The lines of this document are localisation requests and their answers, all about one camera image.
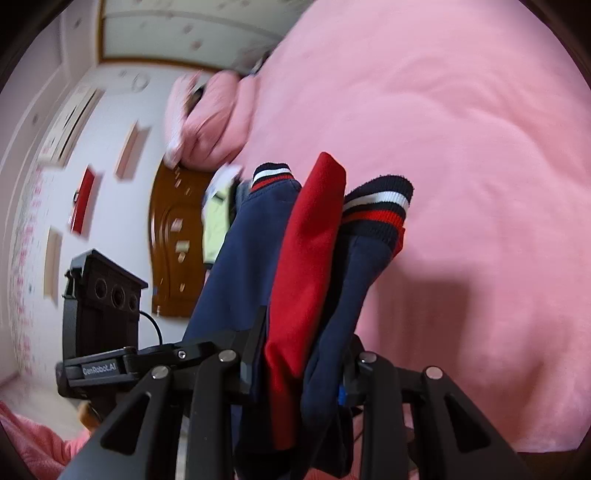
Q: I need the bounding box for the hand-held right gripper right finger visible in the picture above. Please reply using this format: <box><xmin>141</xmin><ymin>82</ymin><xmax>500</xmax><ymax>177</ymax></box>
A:
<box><xmin>339</xmin><ymin>335</ymin><xmax>536</xmax><ymax>480</ymax></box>

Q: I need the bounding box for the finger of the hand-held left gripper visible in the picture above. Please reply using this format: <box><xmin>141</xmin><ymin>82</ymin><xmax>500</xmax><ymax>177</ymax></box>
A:
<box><xmin>135</xmin><ymin>340</ymin><xmax>242</xmax><ymax>368</ymax></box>

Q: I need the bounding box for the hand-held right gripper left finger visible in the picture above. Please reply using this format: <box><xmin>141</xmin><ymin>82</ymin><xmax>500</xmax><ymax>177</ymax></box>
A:
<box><xmin>60</xmin><ymin>307</ymin><xmax>269</xmax><ymax>480</ymax></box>

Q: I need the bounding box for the red and navy jacket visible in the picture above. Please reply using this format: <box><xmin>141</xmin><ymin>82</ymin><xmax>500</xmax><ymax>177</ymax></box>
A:
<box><xmin>182</xmin><ymin>151</ymin><xmax>414</xmax><ymax>480</ymax></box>

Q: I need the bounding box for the person's left forearm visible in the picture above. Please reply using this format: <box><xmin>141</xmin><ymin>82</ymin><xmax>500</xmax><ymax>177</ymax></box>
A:
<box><xmin>0</xmin><ymin>399</ymin><xmax>93</xmax><ymax>480</ymax></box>

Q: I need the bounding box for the stack of folded clothes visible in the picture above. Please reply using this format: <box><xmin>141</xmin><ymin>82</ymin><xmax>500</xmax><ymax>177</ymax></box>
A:
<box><xmin>201</xmin><ymin>164</ymin><xmax>252</xmax><ymax>268</ymax></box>

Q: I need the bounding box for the person's left hand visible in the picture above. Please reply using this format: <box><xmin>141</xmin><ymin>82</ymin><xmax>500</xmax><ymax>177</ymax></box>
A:
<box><xmin>76</xmin><ymin>401</ymin><xmax>105</xmax><ymax>433</ymax></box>

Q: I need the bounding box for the brown wooden headboard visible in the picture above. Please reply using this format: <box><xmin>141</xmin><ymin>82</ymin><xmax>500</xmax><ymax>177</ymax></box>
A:
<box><xmin>148</xmin><ymin>159</ymin><xmax>245</xmax><ymax>319</ymax></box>

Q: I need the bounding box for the white air conditioner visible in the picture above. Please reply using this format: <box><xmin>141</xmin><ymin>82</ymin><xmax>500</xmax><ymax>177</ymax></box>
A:
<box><xmin>39</xmin><ymin>88</ymin><xmax>106</xmax><ymax>162</ymax></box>

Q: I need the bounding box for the pink lace pillow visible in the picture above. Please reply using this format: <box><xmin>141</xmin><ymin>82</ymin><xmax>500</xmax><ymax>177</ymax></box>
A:
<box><xmin>164</xmin><ymin>71</ymin><xmax>208</xmax><ymax>169</ymax></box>

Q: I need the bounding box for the pink bed blanket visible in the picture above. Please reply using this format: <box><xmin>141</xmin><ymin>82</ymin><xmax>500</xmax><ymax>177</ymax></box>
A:
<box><xmin>226</xmin><ymin>0</ymin><xmax>591</xmax><ymax>455</ymax></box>

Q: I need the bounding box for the floral sliding door wardrobe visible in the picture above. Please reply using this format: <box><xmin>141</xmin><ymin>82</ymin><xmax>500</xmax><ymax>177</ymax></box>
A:
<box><xmin>97</xmin><ymin>0</ymin><xmax>319</xmax><ymax>75</ymax></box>

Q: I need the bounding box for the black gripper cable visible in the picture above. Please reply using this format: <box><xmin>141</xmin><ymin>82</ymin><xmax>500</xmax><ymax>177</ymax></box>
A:
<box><xmin>137</xmin><ymin>311</ymin><xmax>165</xmax><ymax>345</ymax></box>

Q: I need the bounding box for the pink wall frame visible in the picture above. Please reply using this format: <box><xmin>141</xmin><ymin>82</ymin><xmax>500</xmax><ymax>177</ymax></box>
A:
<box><xmin>115</xmin><ymin>121</ymin><xmax>151</xmax><ymax>181</ymax></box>
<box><xmin>43</xmin><ymin>228</ymin><xmax>64</xmax><ymax>302</ymax></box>

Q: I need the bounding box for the red wall frame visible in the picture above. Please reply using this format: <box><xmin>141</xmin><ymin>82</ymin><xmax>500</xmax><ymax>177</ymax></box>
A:
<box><xmin>68</xmin><ymin>166</ymin><xmax>101</xmax><ymax>237</ymax></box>

